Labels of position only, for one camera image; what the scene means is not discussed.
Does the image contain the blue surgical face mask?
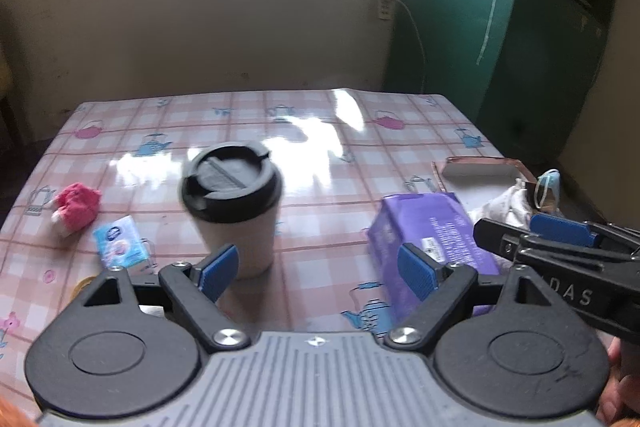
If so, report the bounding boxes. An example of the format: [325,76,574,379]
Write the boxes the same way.
[533,169,561,215]

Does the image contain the white cloth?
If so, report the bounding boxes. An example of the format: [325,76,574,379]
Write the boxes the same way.
[480,179,534,230]

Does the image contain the yellow tape roll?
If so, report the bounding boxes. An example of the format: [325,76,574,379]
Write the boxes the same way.
[70,275,96,301]

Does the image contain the person's right hand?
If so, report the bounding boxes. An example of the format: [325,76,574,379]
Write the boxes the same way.
[597,338,639,426]

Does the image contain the purple tissue pack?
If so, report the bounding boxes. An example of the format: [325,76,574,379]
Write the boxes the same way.
[367,193,500,322]

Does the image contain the open cardboard box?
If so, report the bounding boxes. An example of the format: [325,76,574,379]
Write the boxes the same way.
[432,156,539,212]

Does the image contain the small blue tissue packet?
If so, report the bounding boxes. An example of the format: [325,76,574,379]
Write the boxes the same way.
[92,216,155,274]

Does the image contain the beige cup with black lid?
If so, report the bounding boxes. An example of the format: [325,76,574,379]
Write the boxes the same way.
[179,142,283,280]

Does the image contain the pink checkered tablecloth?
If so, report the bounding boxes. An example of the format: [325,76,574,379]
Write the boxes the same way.
[1,89,498,414]

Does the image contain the pink and white sock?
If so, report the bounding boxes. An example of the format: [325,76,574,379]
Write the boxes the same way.
[51,182,102,237]

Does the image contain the green cabinet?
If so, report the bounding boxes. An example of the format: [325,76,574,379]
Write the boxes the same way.
[383,0,615,165]

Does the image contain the white power cord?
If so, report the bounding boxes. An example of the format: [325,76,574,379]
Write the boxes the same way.
[388,0,433,94]

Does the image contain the wall power outlet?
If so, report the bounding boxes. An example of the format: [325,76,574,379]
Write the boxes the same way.
[378,0,393,20]

